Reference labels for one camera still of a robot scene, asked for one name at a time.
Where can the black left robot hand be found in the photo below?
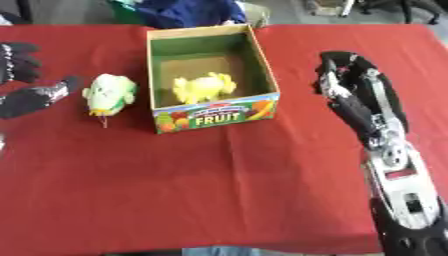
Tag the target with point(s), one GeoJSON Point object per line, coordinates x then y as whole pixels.
{"type": "Point", "coordinates": [23, 96]}

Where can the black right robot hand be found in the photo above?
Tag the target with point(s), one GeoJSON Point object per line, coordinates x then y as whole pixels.
{"type": "Point", "coordinates": [350, 96]}

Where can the cardboard box with green inside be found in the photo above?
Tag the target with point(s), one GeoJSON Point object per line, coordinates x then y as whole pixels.
{"type": "Point", "coordinates": [211, 78]}

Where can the pale green soft toy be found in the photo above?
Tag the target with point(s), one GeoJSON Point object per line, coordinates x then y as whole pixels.
{"type": "Point", "coordinates": [109, 95]}

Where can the black chair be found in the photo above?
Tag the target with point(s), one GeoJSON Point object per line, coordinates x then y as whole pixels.
{"type": "Point", "coordinates": [402, 8]}

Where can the green bag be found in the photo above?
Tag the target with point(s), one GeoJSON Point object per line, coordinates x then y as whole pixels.
{"type": "Point", "coordinates": [125, 11]}

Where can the yellow soft toy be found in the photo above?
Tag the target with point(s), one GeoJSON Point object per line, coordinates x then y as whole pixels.
{"type": "Point", "coordinates": [204, 87]}

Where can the person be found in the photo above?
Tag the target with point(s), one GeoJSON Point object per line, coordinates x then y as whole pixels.
{"type": "Point", "coordinates": [189, 12]}

